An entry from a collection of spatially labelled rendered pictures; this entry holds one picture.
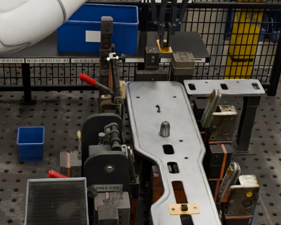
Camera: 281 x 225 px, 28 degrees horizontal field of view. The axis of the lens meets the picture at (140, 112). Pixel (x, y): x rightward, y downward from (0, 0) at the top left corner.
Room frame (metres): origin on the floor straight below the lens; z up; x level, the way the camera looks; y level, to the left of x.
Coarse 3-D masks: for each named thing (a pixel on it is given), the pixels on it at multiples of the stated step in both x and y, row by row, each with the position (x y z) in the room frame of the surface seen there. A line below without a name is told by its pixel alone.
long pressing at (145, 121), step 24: (144, 96) 1.65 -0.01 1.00; (168, 96) 1.66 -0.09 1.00; (144, 120) 1.50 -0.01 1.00; (168, 120) 1.51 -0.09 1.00; (192, 120) 1.53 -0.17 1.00; (144, 144) 1.37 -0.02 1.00; (168, 144) 1.39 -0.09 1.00; (192, 144) 1.39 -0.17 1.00; (192, 168) 1.28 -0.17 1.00; (168, 192) 1.16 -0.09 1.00; (192, 192) 1.17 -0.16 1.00; (168, 216) 1.07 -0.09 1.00; (192, 216) 1.08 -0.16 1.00; (216, 216) 1.09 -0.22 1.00
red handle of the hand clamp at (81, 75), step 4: (80, 76) 1.51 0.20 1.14; (84, 76) 1.51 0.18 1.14; (88, 76) 1.52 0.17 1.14; (84, 80) 1.51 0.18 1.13; (88, 80) 1.51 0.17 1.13; (92, 80) 1.52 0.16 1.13; (92, 84) 1.51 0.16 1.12; (96, 84) 1.52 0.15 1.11; (100, 84) 1.53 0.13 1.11; (100, 88) 1.52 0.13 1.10; (104, 88) 1.52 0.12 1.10; (108, 88) 1.54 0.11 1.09; (108, 92) 1.53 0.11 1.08; (112, 92) 1.53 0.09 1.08
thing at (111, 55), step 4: (112, 56) 1.53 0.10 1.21; (116, 56) 1.54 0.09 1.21; (124, 56) 1.53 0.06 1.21; (104, 60) 1.53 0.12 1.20; (108, 60) 1.52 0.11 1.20; (112, 60) 1.52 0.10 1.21; (116, 60) 1.52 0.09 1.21; (124, 60) 1.53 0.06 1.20; (112, 64) 1.52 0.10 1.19; (116, 64) 1.52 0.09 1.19; (112, 68) 1.52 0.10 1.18; (116, 68) 1.52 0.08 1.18; (112, 72) 1.52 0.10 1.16; (116, 72) 1.52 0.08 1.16; (112, 76) 1.52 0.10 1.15; (116, 76) 1.52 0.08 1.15; (112, 80) 1.52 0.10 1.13; (116, 80) 1.52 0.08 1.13; (116, 84) 1.52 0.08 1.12; (116, 88) 1.52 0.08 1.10; (116, 92) 1.52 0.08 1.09; (120, 92) 1.52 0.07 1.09
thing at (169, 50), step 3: (165, 42) 1.57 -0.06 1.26; (159, 45) 1.56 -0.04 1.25; (165, 45) 1.56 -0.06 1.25; (159, 48) 1.54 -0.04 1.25; (162, 48) 1.55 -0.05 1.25; (165, 48) 1.55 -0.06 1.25; (168, 48) 1.55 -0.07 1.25; (162, 51) 1.52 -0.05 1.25; (165, 51) 1.53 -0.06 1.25; (168, 51) 1.53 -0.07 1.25; (171, 51) 1.53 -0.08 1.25
